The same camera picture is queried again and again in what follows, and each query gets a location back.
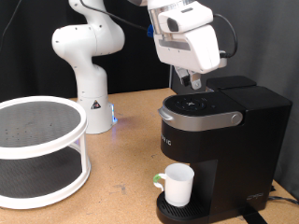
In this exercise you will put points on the white two-tier turntable shelf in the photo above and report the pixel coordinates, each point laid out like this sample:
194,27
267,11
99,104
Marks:
40,149

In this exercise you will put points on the black tape strip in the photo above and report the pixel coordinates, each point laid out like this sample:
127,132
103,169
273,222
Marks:
253,217

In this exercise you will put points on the black Keurig coffee machine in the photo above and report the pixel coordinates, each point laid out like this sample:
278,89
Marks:
236,149

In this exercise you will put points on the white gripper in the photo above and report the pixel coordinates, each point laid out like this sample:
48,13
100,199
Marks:
193,49

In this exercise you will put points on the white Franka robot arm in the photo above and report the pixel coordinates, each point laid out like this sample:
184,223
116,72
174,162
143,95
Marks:
92,81

